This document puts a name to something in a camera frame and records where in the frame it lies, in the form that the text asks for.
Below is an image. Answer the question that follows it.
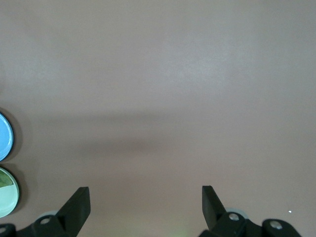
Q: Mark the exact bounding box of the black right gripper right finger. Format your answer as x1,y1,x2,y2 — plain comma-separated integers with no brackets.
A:
198,185,306,237

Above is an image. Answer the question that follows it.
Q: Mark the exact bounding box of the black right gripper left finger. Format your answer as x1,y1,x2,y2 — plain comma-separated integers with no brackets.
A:
0,187,91,237

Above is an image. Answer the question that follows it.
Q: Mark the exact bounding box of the green lettuce leaf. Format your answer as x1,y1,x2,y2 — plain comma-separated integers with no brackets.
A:
0,170,13,188

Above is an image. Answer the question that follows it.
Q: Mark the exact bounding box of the light green round plate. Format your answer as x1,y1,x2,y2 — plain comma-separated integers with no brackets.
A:
0,166,20,218

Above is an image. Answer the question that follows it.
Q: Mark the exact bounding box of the blue round plate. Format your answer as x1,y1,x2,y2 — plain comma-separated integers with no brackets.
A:
0,112,15,162

